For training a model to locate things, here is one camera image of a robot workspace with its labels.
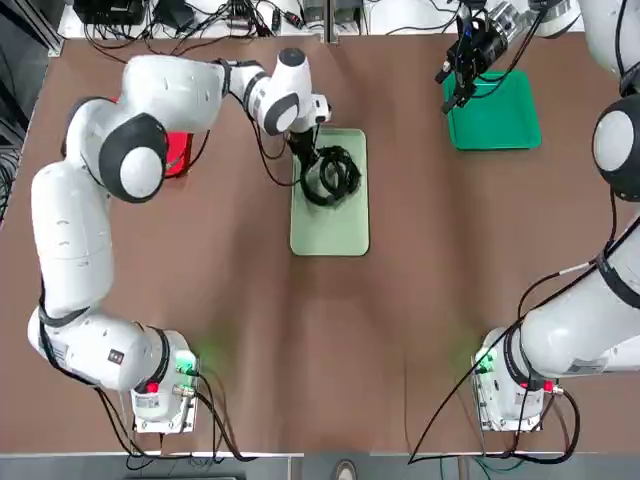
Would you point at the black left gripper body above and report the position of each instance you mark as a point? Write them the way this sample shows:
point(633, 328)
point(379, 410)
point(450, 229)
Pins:
point(302, 142)

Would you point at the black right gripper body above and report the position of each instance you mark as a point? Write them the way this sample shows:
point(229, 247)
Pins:
point(480, 47)

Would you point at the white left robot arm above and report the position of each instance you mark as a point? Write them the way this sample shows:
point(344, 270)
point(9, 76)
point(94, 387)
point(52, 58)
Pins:
point(70, 240)

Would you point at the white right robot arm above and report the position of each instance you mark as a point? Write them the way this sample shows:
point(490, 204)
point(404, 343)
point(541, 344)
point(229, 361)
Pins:
point(575, 325)

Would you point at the pale green plastic tray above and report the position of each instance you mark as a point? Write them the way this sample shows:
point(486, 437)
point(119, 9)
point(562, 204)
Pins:
point(330, 230)

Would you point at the red plastic tray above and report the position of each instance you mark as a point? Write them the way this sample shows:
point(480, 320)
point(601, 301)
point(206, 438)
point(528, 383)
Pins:
point(177, 150)

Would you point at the black usb hub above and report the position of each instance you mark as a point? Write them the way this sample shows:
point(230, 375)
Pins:
point(240, 22)

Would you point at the black monitor stand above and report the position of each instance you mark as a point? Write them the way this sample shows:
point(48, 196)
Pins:
point(175, 14)

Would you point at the black docking box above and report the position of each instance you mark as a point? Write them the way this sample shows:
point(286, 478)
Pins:
point(110, 11)

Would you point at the person's shoe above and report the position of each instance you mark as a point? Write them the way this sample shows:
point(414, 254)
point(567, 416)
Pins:
point(345, 471)

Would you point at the aluminium frame post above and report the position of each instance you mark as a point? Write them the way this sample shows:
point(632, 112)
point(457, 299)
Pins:
point(330, 20)

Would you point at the aluminium frame rail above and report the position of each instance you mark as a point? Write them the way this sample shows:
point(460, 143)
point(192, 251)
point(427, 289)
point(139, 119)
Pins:
point(50, 30)

